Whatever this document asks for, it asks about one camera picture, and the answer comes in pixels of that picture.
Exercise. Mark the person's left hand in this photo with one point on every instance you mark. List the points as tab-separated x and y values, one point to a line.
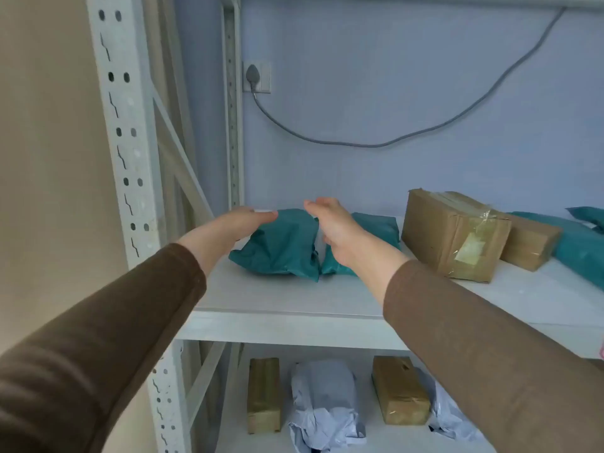
240	224

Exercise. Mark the small box shelf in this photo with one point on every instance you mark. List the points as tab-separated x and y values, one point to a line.
263	396

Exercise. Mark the person's right forearm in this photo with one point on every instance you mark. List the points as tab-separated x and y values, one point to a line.
472	363

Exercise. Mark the yellow-taped cardboard box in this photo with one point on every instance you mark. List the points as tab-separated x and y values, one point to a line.
443	235

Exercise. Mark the white metal shelving rack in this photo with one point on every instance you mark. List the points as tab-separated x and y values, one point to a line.
302	297

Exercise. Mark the person's left forearm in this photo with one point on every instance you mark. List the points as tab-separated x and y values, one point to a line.
94	349

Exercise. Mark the person's right hand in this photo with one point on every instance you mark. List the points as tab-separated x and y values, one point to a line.
344	235

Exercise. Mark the grey mailer bag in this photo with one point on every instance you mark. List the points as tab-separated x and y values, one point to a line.
325	401
448	415

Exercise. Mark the white wall socket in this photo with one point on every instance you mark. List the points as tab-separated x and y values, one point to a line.
264	77

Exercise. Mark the teal mailer bag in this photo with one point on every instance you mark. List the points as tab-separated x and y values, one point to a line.
283	250
380	228
590	216
580	254

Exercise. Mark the narrow cardboard box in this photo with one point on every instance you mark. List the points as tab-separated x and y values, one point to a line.
398	391

